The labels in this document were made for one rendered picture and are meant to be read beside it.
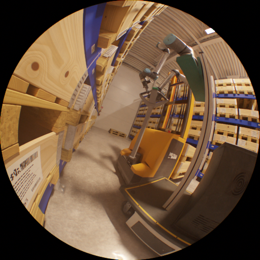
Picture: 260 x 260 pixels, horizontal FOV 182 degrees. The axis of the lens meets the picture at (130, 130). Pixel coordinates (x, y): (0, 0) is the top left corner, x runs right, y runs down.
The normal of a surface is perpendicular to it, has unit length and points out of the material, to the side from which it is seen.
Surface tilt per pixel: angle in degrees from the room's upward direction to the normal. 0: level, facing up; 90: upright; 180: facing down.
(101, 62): 90
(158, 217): 0
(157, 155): 74
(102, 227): 0
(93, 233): 0
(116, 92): 90
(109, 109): 90
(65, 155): 90
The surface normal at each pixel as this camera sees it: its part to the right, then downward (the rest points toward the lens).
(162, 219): 0.35, -0.94
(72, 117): 0.36, 0.14
